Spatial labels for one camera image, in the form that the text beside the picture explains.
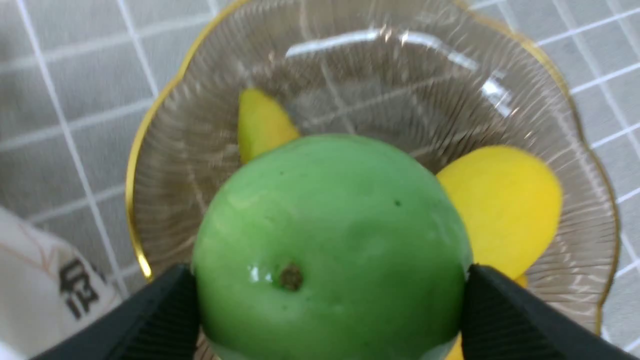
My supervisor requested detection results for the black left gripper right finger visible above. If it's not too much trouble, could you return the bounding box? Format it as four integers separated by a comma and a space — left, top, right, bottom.
461, 264, 634, 360

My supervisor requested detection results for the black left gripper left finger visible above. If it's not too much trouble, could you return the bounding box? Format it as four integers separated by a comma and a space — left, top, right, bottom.
37, 264, 201, 360

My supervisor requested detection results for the green apple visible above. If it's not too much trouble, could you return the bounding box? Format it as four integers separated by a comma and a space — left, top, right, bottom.
192, 134, 473, 360

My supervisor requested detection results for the white canvas tote bag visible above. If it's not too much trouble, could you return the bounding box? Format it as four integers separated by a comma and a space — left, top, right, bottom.
0, 208, 122, 360

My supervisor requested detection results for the yellow lemon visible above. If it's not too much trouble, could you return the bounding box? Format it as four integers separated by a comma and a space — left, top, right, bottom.
436, 145, 564, 360

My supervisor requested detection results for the yellow banana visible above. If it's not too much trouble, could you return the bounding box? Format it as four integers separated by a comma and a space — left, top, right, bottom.
237, 88, 301, 164

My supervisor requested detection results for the gold-rimmed ribbed glass bowl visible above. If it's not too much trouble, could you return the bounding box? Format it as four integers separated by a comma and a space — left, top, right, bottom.
125, 0, 620, 342

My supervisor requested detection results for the grey checked tablecloth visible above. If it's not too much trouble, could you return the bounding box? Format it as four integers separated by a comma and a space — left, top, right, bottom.
0, 0, 640, 356

